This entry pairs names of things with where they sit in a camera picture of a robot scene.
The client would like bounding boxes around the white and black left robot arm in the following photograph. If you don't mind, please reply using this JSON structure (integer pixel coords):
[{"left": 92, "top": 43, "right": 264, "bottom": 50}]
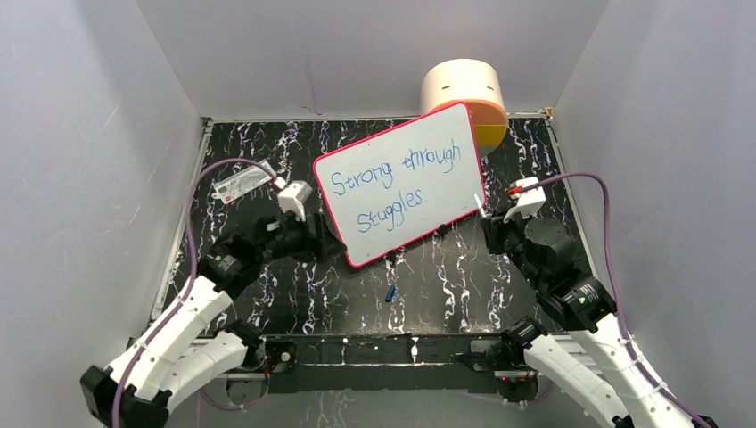
[{"left": 79, "top": 213, "right": 347, "bottom": 427}]

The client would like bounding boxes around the blue marker cap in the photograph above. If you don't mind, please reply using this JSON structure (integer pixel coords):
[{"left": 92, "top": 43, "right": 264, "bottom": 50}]
[{"left": 384, "top": 285, "right": 397, "bottom": 303}]

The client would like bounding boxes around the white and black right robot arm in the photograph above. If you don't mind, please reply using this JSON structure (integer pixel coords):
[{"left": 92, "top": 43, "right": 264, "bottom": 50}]
[{"left": 481, "top": 215, "right": 716, "bottom": 427}]

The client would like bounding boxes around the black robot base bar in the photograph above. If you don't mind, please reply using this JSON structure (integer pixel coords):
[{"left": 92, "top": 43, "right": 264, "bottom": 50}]
[{"left": 256, "top": 333, "right": 539, "bottom": 401}]

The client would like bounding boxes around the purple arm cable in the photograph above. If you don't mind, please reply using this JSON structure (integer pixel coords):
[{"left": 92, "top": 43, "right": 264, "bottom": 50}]
[
  {"left": 111, "top": 158, "right": 288, "bottom": 428},
  {"left": 519, "top": 172, "right": 716, "bottom": 428}
]

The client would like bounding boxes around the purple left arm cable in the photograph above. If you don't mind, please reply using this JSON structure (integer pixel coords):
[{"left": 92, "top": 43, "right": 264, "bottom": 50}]
[{"left": 111, "top": 158, "right": 288, "bottom": 428}]

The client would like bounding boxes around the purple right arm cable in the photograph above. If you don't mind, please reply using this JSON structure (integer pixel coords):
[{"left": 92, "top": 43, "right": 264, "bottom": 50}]
[{"left": 519, "top": 172, "right": 716, "bottom": 428}]

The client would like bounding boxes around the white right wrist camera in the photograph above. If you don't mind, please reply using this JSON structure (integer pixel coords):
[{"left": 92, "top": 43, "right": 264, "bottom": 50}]
[{"left": 504, "top": 177, "right": 546, "bottom": 223}]

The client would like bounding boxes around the white whiteboard marker pen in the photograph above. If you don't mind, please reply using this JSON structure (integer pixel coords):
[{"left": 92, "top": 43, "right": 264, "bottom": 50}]
[{"left": 473, "top": 193, "right": 489, "bottom": 219}]

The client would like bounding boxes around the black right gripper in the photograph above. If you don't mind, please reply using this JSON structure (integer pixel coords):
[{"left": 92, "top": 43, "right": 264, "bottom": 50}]
[{"left": 478, "top": 203, "right": 543, "bottom": 289}]

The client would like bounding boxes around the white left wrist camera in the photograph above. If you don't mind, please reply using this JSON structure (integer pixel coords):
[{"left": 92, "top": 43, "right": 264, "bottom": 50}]
[{"left": 273, "top": 177, "right": 313, "bottom": 222}]

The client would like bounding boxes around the pink-framed whiteboard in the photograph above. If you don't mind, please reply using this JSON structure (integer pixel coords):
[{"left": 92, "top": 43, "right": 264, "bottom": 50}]
[{"left": 313, "top": 102, "right": 488, "bottom": 268}]

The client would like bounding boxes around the cream and orange cylinder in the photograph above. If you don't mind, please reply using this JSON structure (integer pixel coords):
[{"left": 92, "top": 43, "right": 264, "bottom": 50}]
[{"left": 420, "top": 59, "right": 508, "bottom": 158}]

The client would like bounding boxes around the white printed label card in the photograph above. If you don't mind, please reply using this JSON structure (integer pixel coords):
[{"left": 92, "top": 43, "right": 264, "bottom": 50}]
[{"left": 211, "top": 160, "right": 280, "bottom": 204}]

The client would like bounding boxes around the black whiteboard stand clip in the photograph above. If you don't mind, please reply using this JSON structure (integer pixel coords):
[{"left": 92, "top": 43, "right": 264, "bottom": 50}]
[
  {"left": 384, "top": 250, "right": 399, "bottom": 267},
  {"left": 434, "top": 224, "right": 450, "bottom": 239}
]

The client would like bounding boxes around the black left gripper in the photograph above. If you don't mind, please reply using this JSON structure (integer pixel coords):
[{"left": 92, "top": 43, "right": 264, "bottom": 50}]
[{"left": 259, "top": 209, "right": 347, "bottom": 266}]

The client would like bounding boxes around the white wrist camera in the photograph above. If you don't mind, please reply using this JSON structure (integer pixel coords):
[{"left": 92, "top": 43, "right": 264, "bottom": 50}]
[
  {"left": 504, "top": 177, "right": 546, "bottom": 223},
  {"left": 273, "top": 177, "right": 313, "bottom": 222}
]

